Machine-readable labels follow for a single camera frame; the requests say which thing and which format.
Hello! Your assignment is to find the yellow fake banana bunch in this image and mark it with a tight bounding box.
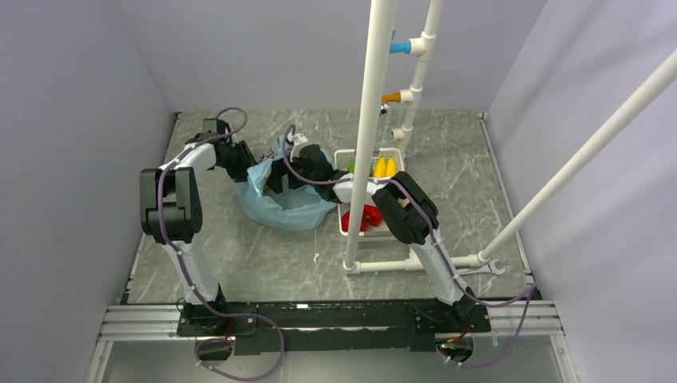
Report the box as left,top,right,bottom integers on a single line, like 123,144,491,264
372,156,398,178

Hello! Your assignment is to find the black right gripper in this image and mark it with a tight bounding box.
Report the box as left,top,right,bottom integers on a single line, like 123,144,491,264
266,156,319,195

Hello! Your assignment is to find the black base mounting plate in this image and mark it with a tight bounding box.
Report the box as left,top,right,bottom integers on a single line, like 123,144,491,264
176,298,491,356

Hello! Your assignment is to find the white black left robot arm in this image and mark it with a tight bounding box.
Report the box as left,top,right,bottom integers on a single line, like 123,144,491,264
139,117,256,335

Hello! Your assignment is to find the orange plastic faucet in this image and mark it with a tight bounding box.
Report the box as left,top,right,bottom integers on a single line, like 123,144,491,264
379,92,402,116

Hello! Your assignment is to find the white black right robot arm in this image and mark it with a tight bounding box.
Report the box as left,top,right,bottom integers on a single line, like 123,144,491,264
281,139,477,331

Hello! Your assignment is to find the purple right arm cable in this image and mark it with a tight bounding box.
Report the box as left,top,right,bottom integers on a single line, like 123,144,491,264
281,124,538,370

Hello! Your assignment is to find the white perforated plastic basket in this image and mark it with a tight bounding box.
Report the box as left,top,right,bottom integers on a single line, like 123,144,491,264
336,148,408,239

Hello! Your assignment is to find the blue plastic faucet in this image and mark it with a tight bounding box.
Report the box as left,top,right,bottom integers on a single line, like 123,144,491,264
389,29,411,55

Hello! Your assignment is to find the blue printed plastic bag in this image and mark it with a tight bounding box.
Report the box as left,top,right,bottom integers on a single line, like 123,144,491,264
237,135,336,231

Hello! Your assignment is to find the red fake bell pepper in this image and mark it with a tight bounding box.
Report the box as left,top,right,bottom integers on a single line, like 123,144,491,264
360,204,383,231

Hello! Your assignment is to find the silver open-end wrench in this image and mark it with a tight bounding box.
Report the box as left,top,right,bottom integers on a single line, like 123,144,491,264
457,259,507,275

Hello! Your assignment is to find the white pvc pipe rack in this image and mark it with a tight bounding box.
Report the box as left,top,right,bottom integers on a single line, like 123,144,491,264
342,0,493,274

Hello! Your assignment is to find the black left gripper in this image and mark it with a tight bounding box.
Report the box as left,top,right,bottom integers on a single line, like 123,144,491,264
218,141,263,184

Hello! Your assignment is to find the red fake tomato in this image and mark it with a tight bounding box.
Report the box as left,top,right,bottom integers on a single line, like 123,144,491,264
341,210,368,234

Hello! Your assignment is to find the aluminium extrusion rail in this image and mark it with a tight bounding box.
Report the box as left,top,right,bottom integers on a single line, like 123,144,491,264
99,300,564,342

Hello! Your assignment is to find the green fake melon ball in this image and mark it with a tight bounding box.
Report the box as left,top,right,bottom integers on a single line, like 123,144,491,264
347,159,373,175

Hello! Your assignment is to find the white diagonal pipe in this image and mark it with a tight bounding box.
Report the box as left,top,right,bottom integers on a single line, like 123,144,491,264
477,52,676,264

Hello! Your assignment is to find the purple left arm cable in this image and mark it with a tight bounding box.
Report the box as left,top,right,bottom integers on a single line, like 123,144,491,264
156,107,287,383

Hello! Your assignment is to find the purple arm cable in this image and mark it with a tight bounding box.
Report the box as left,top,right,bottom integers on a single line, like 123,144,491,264
281,124,538,370
156,107,287,383

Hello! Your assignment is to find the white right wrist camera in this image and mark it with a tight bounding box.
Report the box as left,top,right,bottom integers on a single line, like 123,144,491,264
287,133,310,161

